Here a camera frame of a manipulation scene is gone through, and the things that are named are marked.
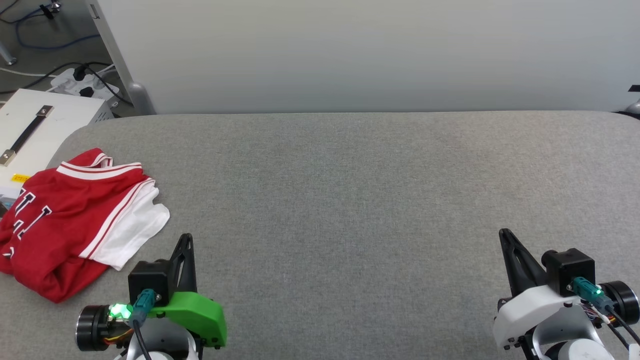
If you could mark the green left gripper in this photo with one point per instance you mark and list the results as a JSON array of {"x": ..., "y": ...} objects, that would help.
[{"x": 200, "y": 312}]

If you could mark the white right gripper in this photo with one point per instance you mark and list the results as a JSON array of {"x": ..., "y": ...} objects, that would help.
[{"x": 525, "y": 312}]

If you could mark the red basketball jersey white sleeves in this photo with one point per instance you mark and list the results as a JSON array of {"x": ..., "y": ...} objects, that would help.
[{"x": 60, "y": 225}]

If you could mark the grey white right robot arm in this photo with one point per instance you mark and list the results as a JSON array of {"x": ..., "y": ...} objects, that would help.
[{"x": 575, "y": 350}]

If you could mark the grey metal panel leg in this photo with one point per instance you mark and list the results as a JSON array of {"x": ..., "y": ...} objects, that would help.
[{"x": 137, "y": 95}]

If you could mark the yellow warning sticker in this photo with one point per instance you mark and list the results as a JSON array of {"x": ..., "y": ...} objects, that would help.
[{"x": 20, "y": 178}]

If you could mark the white equipment box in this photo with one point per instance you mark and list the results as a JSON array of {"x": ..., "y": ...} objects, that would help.
[{"x": 55, "y": 125}]

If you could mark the black power plug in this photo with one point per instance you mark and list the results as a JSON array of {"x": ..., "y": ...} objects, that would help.
[
  {"x": 87, "y": 92},
  {"x": 79, "y": 74}
]

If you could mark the grey round metal foot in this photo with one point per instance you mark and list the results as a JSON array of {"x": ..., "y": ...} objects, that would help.
[{"x": 634, "y": 107}]

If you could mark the white power strip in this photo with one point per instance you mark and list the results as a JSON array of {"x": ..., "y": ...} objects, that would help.
[{"x": 92, "y": 82}]

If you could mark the grey metal stand leg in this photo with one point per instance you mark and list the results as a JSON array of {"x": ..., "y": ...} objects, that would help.
[{"x": 7, "y": 54}]

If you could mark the small black clamp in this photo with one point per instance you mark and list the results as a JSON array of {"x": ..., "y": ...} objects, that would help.
[{"x": 50, "y": 9}]

